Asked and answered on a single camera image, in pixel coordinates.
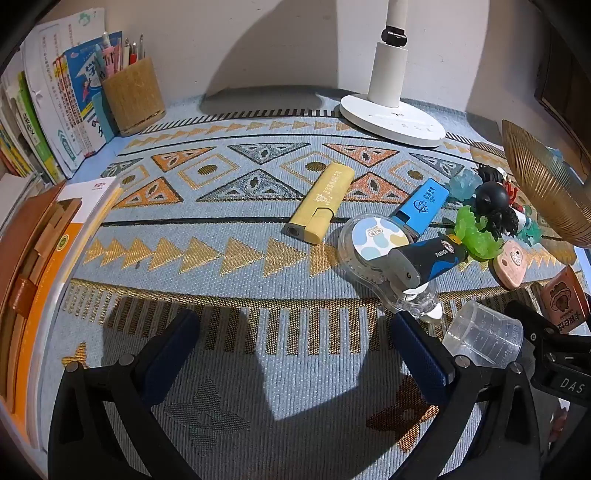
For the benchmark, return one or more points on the teal translucent figure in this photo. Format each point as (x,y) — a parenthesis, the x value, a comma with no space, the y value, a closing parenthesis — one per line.
(464,184)
(531,230)

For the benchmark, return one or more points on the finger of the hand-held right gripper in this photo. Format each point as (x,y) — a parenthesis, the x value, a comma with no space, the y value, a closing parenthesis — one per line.
(535,323)

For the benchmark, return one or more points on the brown leather notebook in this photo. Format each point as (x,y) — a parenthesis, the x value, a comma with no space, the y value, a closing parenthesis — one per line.
(18,240)

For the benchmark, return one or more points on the amber ribbed glass bowl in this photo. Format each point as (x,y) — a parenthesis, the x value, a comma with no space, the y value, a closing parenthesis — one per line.
(545,184)

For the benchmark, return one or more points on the pink eraser tag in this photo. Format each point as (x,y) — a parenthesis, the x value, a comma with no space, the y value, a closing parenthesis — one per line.
(510,263)

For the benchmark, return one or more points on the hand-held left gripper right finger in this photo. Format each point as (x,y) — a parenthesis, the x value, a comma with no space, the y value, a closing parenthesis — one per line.
(420,355)

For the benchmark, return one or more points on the bunch of pens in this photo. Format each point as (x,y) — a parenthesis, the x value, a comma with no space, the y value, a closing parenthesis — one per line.
(124,53)

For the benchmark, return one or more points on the clear measuring cup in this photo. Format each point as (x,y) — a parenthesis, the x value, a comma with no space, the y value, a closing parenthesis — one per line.
(485,332)

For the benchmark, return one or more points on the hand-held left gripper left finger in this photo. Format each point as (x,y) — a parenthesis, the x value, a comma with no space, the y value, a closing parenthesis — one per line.
(171,355)

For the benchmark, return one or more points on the row of upright books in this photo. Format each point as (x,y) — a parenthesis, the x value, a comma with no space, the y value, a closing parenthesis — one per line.
(46,115)

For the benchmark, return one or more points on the green translucent figure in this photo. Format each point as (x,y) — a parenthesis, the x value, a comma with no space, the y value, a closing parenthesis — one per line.
(475,235)

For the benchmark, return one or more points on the blue lighter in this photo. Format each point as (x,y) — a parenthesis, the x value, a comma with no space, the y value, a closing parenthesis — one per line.
(422,207)

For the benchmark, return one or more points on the yellow lighter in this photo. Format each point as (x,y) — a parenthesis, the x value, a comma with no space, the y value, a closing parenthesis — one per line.
(323,198)

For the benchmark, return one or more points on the clear tape dispenser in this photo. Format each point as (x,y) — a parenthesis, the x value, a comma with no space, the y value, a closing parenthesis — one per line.
(369,240)

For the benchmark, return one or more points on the black ant figure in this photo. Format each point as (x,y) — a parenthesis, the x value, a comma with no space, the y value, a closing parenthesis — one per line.
(491,198)

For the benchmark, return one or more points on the black flat television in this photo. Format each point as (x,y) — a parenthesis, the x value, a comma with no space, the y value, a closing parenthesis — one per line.
(563,83)

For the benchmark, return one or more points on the orange white box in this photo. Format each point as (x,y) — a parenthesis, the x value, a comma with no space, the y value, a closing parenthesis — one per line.
(55,258)

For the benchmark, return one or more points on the patterned woven table mat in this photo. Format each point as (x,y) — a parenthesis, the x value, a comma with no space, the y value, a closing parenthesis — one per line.
(277,258)

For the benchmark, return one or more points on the white desk lamp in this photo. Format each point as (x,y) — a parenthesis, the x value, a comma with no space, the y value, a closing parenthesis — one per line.
(392,69)

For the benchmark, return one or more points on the brown printed packet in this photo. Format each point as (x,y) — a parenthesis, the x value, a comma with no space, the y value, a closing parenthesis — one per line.
(563,295)

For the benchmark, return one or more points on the wooden pen holder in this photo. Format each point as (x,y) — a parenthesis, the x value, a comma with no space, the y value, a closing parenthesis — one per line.
(134,101)

